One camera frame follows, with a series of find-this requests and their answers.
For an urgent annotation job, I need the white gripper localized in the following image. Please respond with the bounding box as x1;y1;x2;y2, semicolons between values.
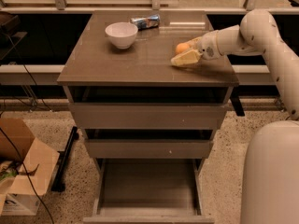
171;31;221;67

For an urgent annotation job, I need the orange fruit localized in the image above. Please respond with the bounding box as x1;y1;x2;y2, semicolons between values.
175;43;190;54

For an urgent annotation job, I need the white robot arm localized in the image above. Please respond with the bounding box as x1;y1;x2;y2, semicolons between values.
171;9;299;224

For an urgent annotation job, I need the grey drawer cabinet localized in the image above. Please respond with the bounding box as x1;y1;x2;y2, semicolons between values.
56;9;240;224

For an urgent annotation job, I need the top grey drawer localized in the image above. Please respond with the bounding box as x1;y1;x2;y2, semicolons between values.
64;86;232;130

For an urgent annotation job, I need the middle grey drawer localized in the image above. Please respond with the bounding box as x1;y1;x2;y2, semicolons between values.
85;129;215;159

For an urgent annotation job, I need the open bottom grey drawer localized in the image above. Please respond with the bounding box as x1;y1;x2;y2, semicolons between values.
83;159;214;224

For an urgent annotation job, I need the crushed blue soda can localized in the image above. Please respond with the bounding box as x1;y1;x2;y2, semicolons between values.
130;14;160;30

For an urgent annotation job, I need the white ceramic bowl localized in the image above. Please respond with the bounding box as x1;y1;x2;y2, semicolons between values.
105;22;138;49

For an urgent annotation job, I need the black floor bar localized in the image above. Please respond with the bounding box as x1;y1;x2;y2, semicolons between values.
51;126;78;192

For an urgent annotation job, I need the brown cardboard box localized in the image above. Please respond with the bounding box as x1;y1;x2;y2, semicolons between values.
0;118;61;197

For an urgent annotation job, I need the white box with print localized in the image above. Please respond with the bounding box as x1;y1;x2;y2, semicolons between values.
0;194;40;217

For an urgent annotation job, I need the black cable left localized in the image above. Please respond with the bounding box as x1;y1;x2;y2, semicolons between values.
0;31;56;224

